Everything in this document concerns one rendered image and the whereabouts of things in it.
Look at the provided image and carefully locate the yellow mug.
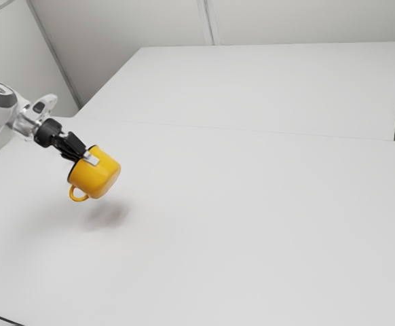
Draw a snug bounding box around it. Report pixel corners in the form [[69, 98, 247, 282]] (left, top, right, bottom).
[[67, 144, 121, 202]]

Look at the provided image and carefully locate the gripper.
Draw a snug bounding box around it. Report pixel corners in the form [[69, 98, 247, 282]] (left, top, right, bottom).
[[34, 117, 100, 167]]

